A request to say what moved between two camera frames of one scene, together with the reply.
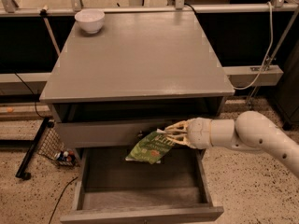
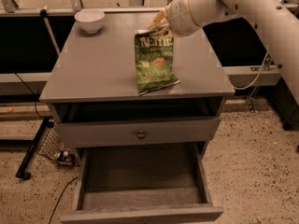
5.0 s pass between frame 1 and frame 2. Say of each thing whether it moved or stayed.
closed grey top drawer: stayed
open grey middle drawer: stayed
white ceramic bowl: stayed
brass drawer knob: stayed
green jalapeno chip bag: moved
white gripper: moved
